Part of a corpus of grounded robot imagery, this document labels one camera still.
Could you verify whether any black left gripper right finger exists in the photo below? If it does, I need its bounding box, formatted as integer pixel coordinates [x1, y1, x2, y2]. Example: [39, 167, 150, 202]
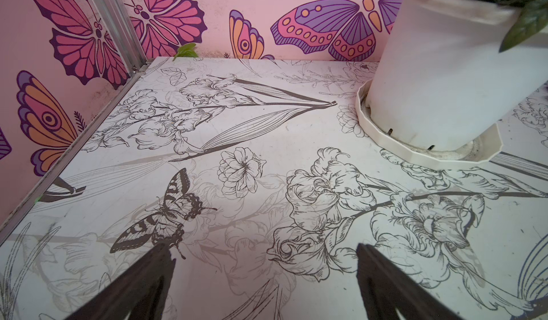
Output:
[356, 244, 460, 320]

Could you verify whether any white plastic plant pot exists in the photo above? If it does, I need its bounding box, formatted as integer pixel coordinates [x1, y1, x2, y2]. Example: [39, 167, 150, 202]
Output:
[366, 0, 547, 151]

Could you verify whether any white pot saucer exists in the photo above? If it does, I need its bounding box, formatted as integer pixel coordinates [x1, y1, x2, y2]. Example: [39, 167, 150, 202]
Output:
[355, 79, 503, 170]

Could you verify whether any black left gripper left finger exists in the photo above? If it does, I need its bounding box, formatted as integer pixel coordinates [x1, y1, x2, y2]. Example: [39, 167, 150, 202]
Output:
[68, 244, 176, 320]

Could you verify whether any aluminium frame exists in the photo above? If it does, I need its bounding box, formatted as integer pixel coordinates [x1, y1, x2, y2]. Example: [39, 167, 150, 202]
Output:
[1, 0, 147, 244]

